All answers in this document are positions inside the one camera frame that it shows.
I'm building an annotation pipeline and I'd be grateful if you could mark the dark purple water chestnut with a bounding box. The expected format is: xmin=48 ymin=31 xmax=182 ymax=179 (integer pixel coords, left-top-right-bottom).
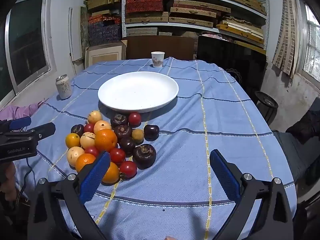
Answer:
xmin=132 ymin=144 xmax=157 ymax=170
xmin=110 ymin=114 xmax=129 ymax=128
xmin=71 ymin=124 xmax=85 ymax=137
xmin=114 ymin=124 xmax=133 ymax=140

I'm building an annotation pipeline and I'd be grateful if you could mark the white leaning board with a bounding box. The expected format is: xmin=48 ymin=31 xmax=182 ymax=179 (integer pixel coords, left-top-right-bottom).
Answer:
xmin=68 ymin=6 xmax=84 ymax=75

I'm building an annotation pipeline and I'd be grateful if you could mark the green patterned slab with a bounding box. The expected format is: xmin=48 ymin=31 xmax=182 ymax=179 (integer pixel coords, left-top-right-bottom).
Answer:
xmin=80 ymin=6 xmax=90 ymax=55

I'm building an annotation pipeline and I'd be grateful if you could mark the black jacket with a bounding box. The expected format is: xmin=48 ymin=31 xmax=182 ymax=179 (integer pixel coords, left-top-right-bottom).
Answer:
xmin=286 ymin=104 xmax=320 ymax=143

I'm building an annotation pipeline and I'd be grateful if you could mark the large orange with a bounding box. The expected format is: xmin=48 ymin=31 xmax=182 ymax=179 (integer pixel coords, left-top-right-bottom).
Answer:
xmin=94 ymin=129 xmax=118 ymax=152

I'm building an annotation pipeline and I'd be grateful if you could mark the aluminium framed window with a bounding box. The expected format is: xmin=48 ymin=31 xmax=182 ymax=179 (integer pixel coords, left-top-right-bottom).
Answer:
xmin=5 ymin=0 xmax=57 ymax=95

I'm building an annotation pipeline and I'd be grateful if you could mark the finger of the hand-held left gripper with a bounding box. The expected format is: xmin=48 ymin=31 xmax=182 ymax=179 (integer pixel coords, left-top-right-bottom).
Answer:
xmin=9 ymin=117 xmax=32 ymax=131
xmin=4 ymin=122 xmax=56 ymax=145

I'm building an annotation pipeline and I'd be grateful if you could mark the small yellow orange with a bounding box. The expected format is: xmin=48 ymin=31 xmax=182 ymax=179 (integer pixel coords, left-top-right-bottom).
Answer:
xmin=65 ymin=133 xmax=81 ymax=148

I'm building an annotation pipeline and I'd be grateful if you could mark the stack of tan woven boxes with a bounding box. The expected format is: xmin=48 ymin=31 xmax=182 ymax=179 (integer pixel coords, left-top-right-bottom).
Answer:
xmin=125 ymin=0 xmax=232 ymax=28

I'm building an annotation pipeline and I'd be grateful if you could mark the grey woven box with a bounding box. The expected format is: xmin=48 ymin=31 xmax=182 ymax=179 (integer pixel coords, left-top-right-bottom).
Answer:
xmin=126 ymin=27 xmax=173 ymax=37

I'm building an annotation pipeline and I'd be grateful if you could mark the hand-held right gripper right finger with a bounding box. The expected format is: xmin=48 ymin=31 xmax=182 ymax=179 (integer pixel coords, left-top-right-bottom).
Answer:
xmin=209 ymin=149 xmax=294 ymax=240

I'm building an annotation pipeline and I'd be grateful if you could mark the red patterned box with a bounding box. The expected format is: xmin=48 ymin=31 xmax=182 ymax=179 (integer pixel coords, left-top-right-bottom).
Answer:
xmin=126 ymin=0 xmax=174 ymax=13

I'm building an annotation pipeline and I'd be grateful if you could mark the hanging beige brick-pattern sheet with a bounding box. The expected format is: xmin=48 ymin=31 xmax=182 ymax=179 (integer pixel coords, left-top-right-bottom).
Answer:
xmin=272 ymin=0 xmax=300 ymax=77

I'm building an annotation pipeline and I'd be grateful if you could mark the blue checked tablecloth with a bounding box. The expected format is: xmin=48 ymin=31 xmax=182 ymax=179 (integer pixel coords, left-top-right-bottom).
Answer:
xmin=12 ymin=57 xmax=298 ymax=240

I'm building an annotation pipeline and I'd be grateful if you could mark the grey chair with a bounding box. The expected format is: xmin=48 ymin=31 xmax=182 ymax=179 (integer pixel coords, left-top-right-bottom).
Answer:
xmin=272 ymin=129 xmax=320 ymax=188

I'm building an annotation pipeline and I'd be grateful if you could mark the stack of yellow flat boxes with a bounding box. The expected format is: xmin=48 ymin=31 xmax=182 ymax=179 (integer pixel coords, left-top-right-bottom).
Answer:
xmin=214 ymin=0 xmax=267 ymax=48

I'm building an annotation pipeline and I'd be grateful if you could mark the white round plate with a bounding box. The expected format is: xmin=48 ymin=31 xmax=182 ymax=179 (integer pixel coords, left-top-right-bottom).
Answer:
xmin=97 ymin=71 xmax=179 ymax=113

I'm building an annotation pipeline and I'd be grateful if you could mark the dark brown board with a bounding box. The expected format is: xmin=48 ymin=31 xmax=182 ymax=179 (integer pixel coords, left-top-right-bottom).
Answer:
xmin=122 ymin=35 xmax=198 ymax=61

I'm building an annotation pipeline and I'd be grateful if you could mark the black round stool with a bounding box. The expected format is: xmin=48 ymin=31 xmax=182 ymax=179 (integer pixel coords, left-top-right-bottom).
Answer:
xmin=254 ymin=91 xmax=278 ymax=125

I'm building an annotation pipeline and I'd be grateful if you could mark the black cable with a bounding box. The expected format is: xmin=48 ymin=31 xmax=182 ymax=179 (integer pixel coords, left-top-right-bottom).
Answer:
xmin=15 ymin=155 xmax=35 ymax=205

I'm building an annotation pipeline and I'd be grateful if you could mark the lilac cloth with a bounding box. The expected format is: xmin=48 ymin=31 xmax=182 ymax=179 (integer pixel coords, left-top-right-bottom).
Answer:
xmin=0 ymin=100 xmax=48 ymax=122

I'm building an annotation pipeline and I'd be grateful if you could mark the white paper cup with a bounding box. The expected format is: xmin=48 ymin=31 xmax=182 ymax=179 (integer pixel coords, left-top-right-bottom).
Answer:
xmin=151 ymin=51 xmax=166 ymax=68

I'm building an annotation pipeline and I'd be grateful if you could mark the glossy dark purple plum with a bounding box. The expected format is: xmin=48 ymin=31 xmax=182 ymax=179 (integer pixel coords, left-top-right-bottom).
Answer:
xmin=119 ymin=137 xmax=137 ymax=155
xmin=143 ymin=124 xmax=160 ymax=141

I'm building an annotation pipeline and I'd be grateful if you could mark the white metal shelf rack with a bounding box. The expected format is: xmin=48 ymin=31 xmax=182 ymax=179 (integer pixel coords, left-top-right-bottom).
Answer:
xmin=122 ymin=0 xmax=270 ymax=55

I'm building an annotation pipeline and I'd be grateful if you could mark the person's left hand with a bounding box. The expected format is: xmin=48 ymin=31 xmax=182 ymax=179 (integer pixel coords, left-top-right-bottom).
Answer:
xmin=0 ymin=162 xmax=16 ymax=198

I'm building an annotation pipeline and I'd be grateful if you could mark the pink cloth bundle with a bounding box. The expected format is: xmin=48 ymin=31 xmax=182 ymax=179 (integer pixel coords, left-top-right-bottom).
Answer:
xmin=200 ymin=31 xmax=225 ymax=40

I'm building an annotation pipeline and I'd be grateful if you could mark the pile of blue patterned boxes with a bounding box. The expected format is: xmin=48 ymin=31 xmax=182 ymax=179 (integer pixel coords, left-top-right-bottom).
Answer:
xmin=87 ymin=15 xmax=123 ymax=47

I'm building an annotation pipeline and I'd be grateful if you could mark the tan longan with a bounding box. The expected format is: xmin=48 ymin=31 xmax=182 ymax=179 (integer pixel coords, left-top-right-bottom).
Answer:
xmin=131 ymin=128 xmax=145 ymax=145

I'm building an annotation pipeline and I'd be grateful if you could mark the window with mesh grille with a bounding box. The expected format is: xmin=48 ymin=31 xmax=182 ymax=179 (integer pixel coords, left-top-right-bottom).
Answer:
xmin=297 ymin=0 xmax=320 ymax=83

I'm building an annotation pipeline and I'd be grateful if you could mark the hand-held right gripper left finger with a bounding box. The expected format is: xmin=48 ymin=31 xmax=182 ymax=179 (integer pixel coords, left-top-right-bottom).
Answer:
xmin=27 ymin=151 xmax=112 ymax=240

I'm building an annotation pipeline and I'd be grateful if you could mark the pale yellow apple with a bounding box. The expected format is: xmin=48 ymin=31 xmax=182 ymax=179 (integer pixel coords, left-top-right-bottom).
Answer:
xmin=67 ymin=146 xmax=85 ymax=168
xmin=87 ymin=110 xmax=103 ymax=124
xmin=80 ymin=132 xmax=96 ymax=149
xmin=93 ymin=120 xmax=112 ymax=134

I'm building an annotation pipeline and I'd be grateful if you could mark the wooden framed picture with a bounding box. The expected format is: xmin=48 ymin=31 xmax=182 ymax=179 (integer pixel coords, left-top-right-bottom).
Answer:
xmin=85 ymin=42 xmax=127 ymax=69

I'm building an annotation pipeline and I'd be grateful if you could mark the white beverage can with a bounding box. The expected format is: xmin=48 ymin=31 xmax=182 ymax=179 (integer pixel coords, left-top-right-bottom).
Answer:
xmin=55 ymin=74 xmax=73 ymax=100

